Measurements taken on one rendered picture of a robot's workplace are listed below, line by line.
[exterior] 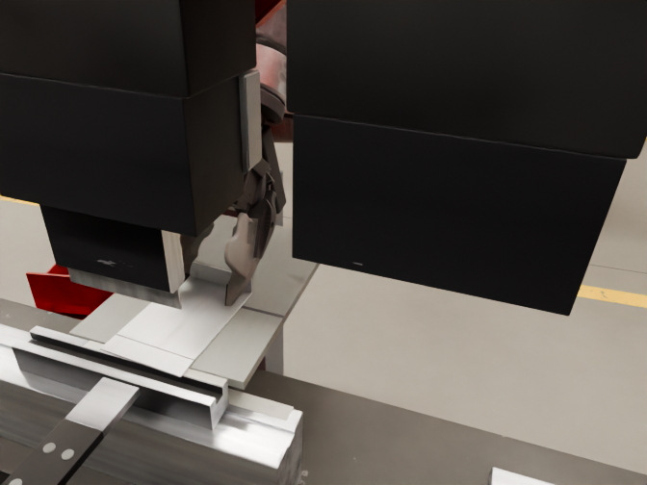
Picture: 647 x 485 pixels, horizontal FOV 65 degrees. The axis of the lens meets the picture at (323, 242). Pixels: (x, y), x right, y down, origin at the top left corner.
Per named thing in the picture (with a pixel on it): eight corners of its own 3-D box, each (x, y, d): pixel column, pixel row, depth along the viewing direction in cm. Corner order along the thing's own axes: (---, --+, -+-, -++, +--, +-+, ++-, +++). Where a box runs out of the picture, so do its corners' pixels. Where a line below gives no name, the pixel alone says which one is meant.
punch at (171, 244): (188, 301, 39) (174, 190, 34) (173, 317, 37) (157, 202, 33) (80, 274, 42) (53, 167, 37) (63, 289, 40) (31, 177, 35)
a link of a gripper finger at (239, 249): (203, 302, 46) (210, 204, 48) (231, 306, 52) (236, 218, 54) (235, 302, 45) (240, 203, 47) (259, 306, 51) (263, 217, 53)
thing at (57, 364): (229, 403, 45) (227, 379, 43) (212, 430, 42) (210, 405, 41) (44, 348, 49) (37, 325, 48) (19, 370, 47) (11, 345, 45)
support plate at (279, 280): (333, 242, 65) (333, 236, 64) (244, 390, 43) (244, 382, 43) (208, 217, 69) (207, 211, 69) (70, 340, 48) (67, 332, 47)
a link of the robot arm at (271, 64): (245, 76, 58) (311, 85, 56) (234, 113, 57) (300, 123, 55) (216, 38, 51) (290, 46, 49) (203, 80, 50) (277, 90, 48)
